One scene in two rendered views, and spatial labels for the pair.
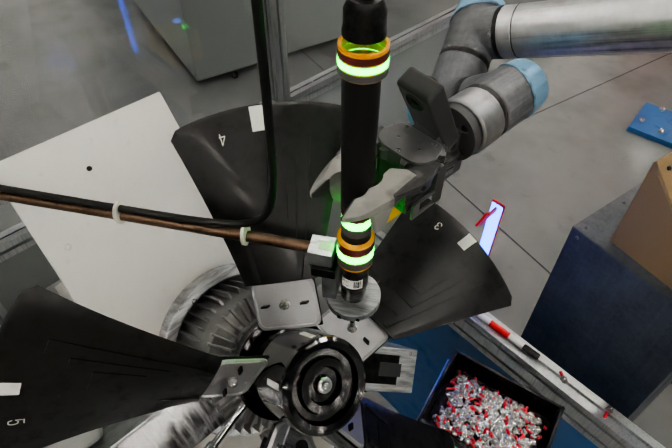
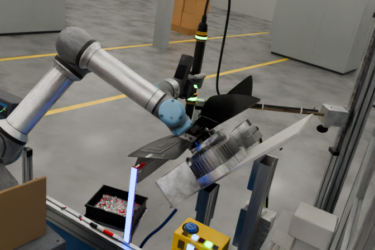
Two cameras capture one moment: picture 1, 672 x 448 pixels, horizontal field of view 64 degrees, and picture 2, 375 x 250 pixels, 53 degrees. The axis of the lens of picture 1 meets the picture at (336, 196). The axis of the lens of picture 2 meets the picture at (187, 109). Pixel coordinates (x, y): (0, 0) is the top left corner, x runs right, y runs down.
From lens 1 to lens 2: 1.82 m
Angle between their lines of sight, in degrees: 110
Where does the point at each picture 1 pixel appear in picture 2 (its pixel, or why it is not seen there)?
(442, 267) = (158, 148)
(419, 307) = (164, 140)
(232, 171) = (237, 104)
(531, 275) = not seen: outside the picture
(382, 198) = not seen: hidden behind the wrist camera
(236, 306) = (224, 139)
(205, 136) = (250, 99)
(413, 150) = not seen: hidden behind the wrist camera
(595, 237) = (54, 235)
